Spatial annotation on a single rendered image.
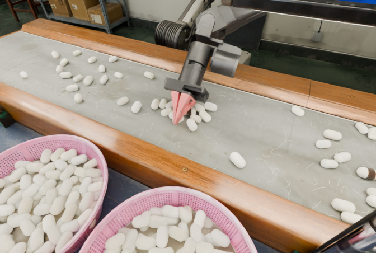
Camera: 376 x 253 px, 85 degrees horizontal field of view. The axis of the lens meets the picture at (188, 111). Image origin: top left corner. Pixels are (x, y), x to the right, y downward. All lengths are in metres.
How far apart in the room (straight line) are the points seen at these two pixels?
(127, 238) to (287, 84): 0.55
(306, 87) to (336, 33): 1.95
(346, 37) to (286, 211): 2.34
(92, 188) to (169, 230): 0.17
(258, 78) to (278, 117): 0.15
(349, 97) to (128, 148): 0.59
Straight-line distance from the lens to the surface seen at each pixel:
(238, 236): 0.39
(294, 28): 2.57
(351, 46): 2.68
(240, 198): 0.40
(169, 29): 0.94
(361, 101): 0.72
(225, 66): 0.50
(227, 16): 0.54
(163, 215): 0.41
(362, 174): 0.55
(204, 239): 0.41
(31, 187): 0.52
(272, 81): 0.68
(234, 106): 0.59
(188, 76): 0.49
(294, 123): 0.59
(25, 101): 0.70
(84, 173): 0.49
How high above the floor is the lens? 1.12
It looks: 43 degrees down
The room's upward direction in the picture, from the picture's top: straight up
